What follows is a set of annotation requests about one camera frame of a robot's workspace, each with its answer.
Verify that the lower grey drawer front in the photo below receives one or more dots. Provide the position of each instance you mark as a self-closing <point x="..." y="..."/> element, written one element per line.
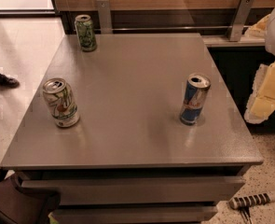
<point x="138" y="215"/>

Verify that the upper grey drawer front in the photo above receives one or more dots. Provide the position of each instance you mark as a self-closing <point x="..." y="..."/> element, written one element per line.
<point x="142" y="190"/>

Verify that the metal wall bracket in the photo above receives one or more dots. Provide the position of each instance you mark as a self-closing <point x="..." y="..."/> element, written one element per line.
<point x="104" y="14"/>
<point x="242" y="12"/>

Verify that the grey drawer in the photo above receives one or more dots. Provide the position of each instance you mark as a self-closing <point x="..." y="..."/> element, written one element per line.
<point x="138" y="215"/>
<point x="142" y="190"/>

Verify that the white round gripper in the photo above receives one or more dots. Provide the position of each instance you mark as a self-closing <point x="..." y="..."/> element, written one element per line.
<point x="262" y="101"/>

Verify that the right metal wall bracket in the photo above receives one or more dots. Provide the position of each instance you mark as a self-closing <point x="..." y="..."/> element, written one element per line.
<point x="242" y="12"/>

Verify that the left metal wall bracket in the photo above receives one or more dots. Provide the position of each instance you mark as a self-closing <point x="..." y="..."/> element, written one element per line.
<point x="104" y="14"/>

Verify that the green soda can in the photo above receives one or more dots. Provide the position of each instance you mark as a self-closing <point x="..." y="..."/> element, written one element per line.
<point x="85" y="32"/>

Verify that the dark brown bag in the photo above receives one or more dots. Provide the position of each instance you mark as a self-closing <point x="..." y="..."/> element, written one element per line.
<point x="20" y="205"/>

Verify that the white 7up can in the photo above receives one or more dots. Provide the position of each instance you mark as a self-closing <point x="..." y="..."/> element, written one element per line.
<point x="61" y="102"/>

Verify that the grey drawer cabinet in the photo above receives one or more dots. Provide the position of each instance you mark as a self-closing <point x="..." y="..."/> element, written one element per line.
<point x="129" y="93"/>

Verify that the blue silver redbull can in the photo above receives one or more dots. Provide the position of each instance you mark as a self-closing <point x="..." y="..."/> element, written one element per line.
<point x="197" y="88"/>

